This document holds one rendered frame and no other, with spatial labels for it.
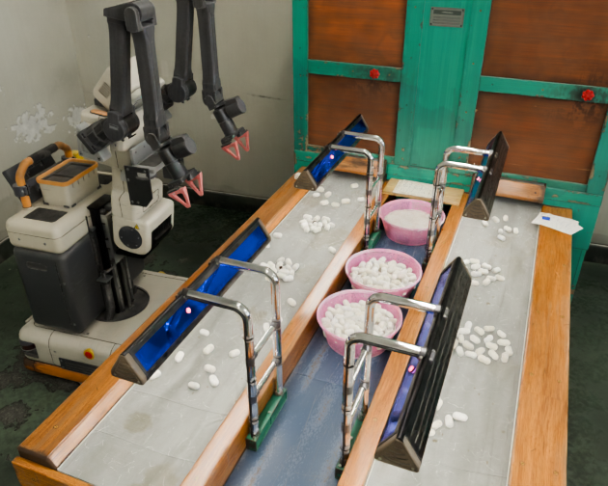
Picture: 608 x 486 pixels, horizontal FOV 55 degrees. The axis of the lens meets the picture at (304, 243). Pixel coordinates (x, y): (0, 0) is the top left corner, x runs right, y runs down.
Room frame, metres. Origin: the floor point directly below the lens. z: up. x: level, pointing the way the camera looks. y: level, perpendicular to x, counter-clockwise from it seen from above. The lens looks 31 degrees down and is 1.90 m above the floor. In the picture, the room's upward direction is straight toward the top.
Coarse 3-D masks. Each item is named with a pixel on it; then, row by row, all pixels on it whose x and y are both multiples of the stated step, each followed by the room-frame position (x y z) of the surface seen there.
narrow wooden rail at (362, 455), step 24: (456, 216) 2.11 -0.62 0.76; (432, 264) 1.75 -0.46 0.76; (432, 288) 1.60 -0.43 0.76; (408, 312) 1.47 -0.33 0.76; (408, 336) 1.36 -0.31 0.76; (384, 384) 1.16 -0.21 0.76; (384, 408) 1.07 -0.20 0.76; (360, 432) 0.99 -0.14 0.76; (360, 456) 0.92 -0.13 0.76; (360, 480) 0.86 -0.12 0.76
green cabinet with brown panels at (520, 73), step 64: (320, 0) 2.61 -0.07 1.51; (384, 0) 2.51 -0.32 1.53; (448, 0) 2.41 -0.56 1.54; (512, 0) 2.33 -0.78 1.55; (576, 0) 2.25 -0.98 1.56; (320, 64) 2.60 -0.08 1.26; (384, 64) 2.50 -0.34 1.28; (448, 64) 2.40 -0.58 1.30; (512, 64) 2.31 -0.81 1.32; (576, 64) 2.23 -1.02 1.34; (320, 128) 2.61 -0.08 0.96; (384, 128) 2.50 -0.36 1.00; (448, 128) 2.39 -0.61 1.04; (512, 128) 2.30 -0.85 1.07; (576, 128) 2.21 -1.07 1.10
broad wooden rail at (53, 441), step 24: (288, 192) 2.33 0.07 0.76; (264, 216) 2.11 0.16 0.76; (96, 384) 1.16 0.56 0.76; (120, 384) 1.17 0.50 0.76; (72, 408) 1.07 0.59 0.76; (96, 408) 1.08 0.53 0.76; (48, 432) 1.00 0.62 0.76; (72, 432) 1.00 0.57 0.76; (24, 456) 0.94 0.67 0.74; (48, 456) 0.93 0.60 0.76
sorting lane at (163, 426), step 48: (336, 192) 2.38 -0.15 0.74; (288, 240) 1.96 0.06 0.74; (336, 240) 1.96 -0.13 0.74; (240, 288) 1.64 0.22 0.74; (288, 288) 1.64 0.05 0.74; (192, 336) 1.39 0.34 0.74; (240, 336) 1.39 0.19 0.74; (240, 384) 1.18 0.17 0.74; (96, 432) 1.02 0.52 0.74; (144, 432) 1.02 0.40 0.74; (192, 432) 1.02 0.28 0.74; (96, 480) 0.88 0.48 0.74; (144, 480) 0.88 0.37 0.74
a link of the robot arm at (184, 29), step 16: (176, 0) 2.25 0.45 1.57; (192, 0) 2.26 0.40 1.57; (192, 16) 2.27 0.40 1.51; (176, 32) 2.26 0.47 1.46; (192, 32) 2.28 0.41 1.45; (176, 48) 2.26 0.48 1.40; (176, 64) 2.26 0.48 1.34; (176, 80) 2.24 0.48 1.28; (192, 80) 2.32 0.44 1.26; (176, 96) 2.24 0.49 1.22
